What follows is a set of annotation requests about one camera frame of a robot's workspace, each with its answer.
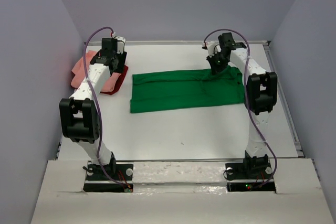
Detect green t shirt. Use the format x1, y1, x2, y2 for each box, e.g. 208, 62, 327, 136
130, 66, 245, 113

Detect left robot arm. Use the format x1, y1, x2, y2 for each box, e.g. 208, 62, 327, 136
59, 37, 127, 179

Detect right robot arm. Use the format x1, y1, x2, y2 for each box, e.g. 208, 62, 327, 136
202, 29, 278, 181

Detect dark red folded t shirt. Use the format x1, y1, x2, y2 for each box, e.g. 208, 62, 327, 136
100, 65, 129, 95

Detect pink folded t shirt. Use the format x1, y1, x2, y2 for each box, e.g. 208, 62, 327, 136
70, 50, 124, 93

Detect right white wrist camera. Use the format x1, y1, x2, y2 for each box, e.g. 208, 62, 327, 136
202, 41, 219, 57

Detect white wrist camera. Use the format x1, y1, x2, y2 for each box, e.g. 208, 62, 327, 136
202, 41, 219, 57
111, 33, 126, 54

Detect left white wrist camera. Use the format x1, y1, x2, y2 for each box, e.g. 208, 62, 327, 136
111, 33, 126, 54

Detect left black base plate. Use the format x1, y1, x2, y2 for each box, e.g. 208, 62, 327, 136
82, 163, 134, 193

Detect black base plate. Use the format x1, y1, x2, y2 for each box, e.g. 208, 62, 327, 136
82, 163, 134, 193
223, 163, 276, 193

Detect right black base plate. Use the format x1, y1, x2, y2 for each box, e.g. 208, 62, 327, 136
223, 163, 276, 193

